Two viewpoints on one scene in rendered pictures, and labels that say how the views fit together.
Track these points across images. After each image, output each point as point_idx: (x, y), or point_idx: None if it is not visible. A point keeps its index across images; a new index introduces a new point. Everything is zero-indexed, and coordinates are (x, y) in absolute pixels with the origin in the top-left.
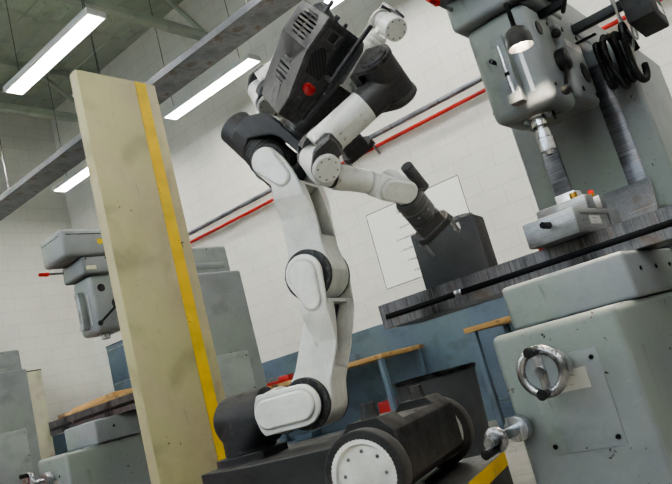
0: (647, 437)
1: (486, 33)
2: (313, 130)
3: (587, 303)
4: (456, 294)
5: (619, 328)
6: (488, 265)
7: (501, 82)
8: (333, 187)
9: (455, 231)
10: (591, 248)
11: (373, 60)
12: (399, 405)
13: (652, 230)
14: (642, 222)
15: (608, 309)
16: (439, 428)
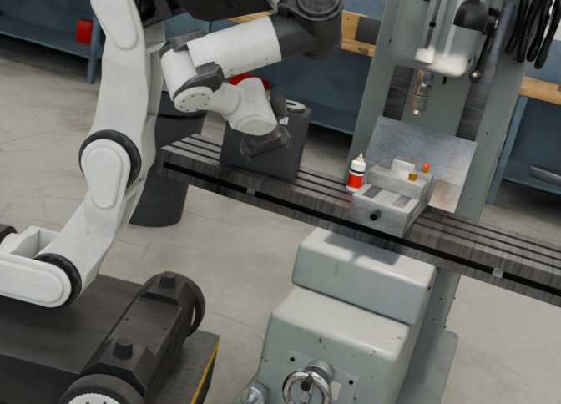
0: None
1: None
2: (199, 47)
3: (369, 305)
4: (249, 192)
5: (388, 376)
6: (293, 175)
7: (420, 20)
8: None
9: (280, 124)
10: (398, 239)
11: (318, 11)
12: (146, 293)
13: (458, 261)
14: (455, 249)
15: (389, 358)
16: (178, 339)
